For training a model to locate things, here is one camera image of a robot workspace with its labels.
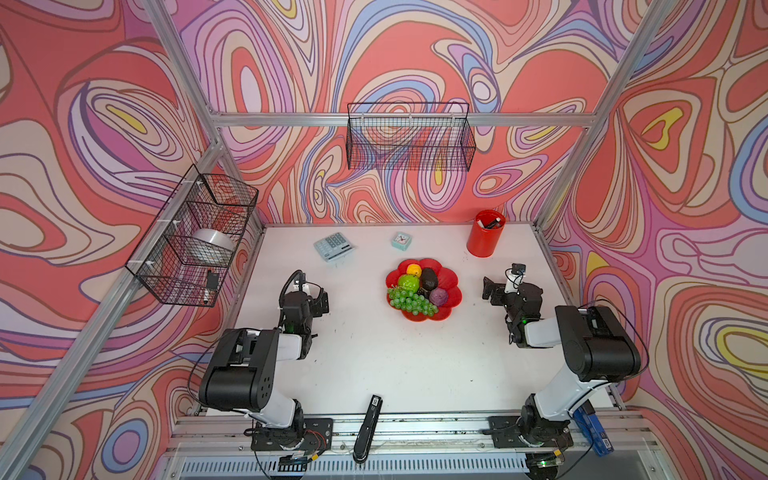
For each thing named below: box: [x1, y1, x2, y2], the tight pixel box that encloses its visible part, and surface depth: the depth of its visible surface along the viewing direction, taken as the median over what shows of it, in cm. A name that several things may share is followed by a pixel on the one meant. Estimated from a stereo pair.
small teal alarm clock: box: [391, 232, 412, 251], surface depth 114 cm
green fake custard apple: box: [398, 274, 420, 293], surface depth 98 cm
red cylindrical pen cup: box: [467, 209, 506, 258], surface depth 108 cm
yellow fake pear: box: [406, 263, 423, 278], surface depth 103 cm
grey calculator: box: [313, 232, 355, 262], surface depth 113 cm
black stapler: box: [353, 394, 383, 464], surface depth 72 cm
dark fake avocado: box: [421, 268, 438, 292], surface depth 101 cm
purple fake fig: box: [429, 288, 448, 307], surface depth 96 cm
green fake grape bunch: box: [387, 287, 438, 317], surface depth 94 cm
